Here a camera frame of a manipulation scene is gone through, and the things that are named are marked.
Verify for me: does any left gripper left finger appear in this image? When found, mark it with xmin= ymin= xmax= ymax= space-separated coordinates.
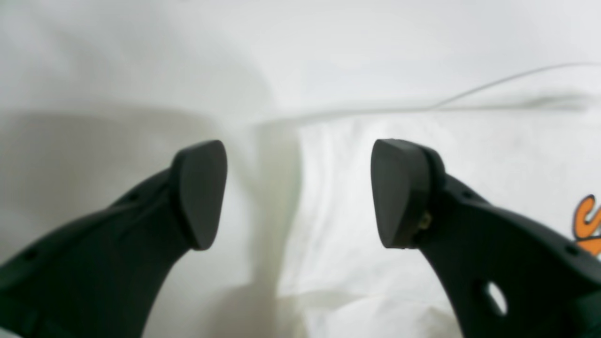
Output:
xmin=0 ymin=140 xmax=228 ymax=338

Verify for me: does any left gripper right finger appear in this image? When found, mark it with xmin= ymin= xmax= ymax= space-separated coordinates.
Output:
xmin=370 ymin=139 xmax=601 ymax=338

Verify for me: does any white printed T-shirt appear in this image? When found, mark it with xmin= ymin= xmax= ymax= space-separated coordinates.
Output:
xmin=1 ymin=0 xmax=600 ymax=338

